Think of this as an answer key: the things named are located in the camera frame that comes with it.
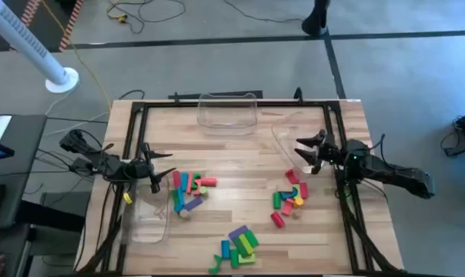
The white tower fan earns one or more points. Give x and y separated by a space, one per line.
24 42

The black mounting bar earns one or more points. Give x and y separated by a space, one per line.
217 95

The thin red plank block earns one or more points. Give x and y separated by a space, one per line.
189 185

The lime green cylinder block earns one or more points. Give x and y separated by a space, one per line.
203 190

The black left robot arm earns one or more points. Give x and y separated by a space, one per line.
101 161

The clear plastic bin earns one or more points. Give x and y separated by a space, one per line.
226 115
148 227
284 146

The blue arch block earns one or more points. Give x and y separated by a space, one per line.
288 195

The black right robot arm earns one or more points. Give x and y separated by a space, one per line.
390 173

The blue cylinder block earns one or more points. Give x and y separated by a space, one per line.
225 249

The black clamp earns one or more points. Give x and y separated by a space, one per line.
298 95

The dark grey side desk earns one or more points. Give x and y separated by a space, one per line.
28 131

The green arch block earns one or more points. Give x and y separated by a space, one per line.
216 264
196 180

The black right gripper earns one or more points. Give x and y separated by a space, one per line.
332 157

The black orange-striped floor mat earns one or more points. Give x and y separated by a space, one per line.
47 27

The black stand base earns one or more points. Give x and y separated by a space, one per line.
316 23

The blue cylinder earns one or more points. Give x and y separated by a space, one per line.
180 202

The natural wood cylinder block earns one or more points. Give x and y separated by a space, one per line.
184 213

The small natural wood block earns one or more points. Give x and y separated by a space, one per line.
296 214

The purple block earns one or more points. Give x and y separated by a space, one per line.
193 204
238 232

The long red block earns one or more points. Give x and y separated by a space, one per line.
176 179

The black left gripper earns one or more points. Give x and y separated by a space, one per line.
138 170

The red cylinder block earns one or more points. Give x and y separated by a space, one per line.
208 181
277 219

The short blue block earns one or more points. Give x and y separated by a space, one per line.
184 181

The red arch block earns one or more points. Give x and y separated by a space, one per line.
197 191

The green half cylinder block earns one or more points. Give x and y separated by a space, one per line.
234 258

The lime green plank block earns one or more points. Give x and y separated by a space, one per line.
246 244

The yellow cylinder block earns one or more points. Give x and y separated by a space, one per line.
298 201

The yellow tape tag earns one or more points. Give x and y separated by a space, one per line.
128 197

